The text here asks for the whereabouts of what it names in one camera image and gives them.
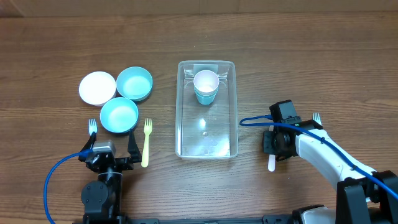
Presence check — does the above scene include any light blue plastic cup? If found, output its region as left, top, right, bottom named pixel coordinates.
left=195, top=90, right=217, bottom=105

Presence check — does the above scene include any clear plastic container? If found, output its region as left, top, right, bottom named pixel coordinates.
left=175, top=60, right=238, bottom=159

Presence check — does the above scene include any left blue cable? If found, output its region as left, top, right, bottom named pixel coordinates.
left=43, top=149, right=94, bottom=224

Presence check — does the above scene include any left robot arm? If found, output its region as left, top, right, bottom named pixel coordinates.
left=78, top=129, right=142, bottom=223

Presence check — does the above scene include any blue cable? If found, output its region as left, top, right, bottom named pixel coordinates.
left=239, top=114, right=398, bottom=202
left=43, top=149, right=94, bottom=224

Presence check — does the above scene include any white fork left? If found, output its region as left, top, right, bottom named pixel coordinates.
left=88, top=118, right=98, bottom=136

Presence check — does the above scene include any white bowl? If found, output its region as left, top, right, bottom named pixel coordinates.
left=78, top=71, right=116, bottom=106

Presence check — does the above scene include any teal bowl upper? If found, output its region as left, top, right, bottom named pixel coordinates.
left=116, top=67, right=153, bottom=101

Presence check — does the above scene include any right blue cable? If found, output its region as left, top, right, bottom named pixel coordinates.
left=239, top=114, right=398, bottom=202

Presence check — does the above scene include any teal bowl lower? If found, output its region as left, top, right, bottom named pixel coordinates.
left=99, top=97, right=139, bottom=134

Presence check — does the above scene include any yellow plastic fork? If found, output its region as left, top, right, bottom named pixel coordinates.
left=141, top=118, right=152, bottom=168

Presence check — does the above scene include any white plastic spoon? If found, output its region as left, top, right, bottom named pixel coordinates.
left=267, top=125, right=276, bottom=172

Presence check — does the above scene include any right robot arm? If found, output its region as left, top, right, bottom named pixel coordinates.
left=263, top=120, right=397, bottom=223

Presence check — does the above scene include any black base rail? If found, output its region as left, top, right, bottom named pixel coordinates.
left=72, top=213, right=296, bottom=224

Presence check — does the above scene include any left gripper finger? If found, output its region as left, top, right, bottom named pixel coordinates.
left=127, top=129, right=142, bottom=163
left=78, top=132, right=96, bottom=161

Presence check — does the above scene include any teal bowl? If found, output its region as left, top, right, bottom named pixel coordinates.
left=116, top=67, right=153, bottom=101
left=99, top=97, right=139, bottom=134

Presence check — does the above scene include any pale green fork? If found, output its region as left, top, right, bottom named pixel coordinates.
left=312, top=113, right=322, bottom=125

